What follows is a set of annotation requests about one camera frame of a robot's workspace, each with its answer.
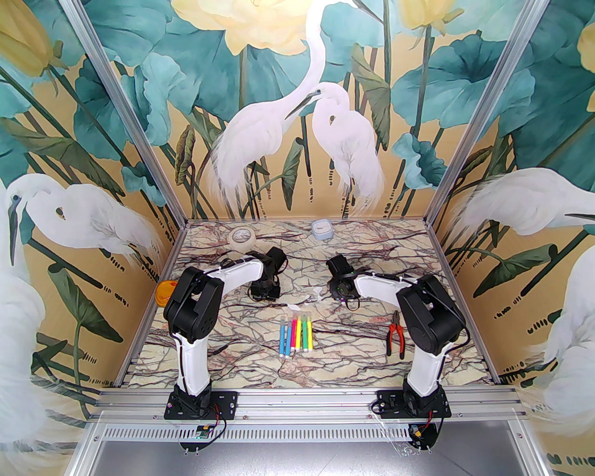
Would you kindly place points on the translucent pen cap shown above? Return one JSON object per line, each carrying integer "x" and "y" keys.
{"x": 318, "y": 294}

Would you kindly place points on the yellow marker pen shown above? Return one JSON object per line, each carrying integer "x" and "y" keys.
{"x": 310, "y": 335}

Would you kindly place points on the lime green marker pen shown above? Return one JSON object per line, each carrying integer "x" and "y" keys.
{"x": 306, "y": 334}

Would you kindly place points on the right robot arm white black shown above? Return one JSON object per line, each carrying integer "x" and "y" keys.
{"x": 381, "y": 286}

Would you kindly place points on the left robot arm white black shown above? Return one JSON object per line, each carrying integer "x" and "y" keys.
{"x": 188, "y": 362}

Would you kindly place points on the pink marker pen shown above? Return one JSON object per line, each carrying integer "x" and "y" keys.
{"x": 295, "y": 334}

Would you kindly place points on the light blue marker pen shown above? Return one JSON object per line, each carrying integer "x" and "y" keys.
{"x": 288, "y": 341}

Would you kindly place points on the white masking tape roll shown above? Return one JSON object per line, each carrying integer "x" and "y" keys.
{"x": 241, "y": 245}

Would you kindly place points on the small light blue box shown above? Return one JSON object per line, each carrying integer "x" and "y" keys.
{"x": 322, "y": 229}

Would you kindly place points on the orange round button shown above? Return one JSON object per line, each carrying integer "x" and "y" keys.
{"x": 163, "y": 293}

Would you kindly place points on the perforated metal strip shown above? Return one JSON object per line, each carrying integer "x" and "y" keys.
{"x": 302, "y": 433}

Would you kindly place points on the small controller board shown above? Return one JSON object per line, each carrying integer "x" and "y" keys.
{"x": 419, "y": 433}
{"x": 202, "y": 433}

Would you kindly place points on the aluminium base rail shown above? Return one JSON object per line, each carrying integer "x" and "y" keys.
{"x": 302, "y": 402}

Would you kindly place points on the aluminium frame post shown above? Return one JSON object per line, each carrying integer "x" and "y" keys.
{"x": 477, "y": 116}
{"x": 130, "y": 116}

